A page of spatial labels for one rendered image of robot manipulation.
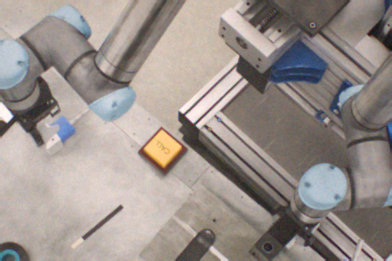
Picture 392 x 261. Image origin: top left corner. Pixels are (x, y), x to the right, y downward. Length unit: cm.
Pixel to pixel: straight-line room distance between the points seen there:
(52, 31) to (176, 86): 135
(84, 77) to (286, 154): 118
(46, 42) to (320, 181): 52
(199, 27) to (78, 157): 113
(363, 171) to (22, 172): 77
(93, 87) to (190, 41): 145
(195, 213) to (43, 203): 34
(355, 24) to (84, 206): 72
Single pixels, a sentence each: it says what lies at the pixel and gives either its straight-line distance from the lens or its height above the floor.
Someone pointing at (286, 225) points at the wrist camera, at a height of 100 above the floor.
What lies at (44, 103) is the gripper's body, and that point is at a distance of 150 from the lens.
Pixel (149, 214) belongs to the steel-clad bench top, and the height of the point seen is 80.
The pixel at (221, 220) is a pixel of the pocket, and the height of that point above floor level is 86.
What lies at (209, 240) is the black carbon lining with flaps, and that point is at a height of 89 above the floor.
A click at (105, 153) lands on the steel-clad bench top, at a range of 173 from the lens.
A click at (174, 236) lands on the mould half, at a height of 89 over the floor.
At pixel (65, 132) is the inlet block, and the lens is 171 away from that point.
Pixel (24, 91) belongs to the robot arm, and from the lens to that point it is 137.
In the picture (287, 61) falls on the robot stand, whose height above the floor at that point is 90.
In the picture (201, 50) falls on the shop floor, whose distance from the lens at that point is 271.
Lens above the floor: 245
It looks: 71 degrees down
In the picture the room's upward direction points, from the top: 6 degrees clockwise
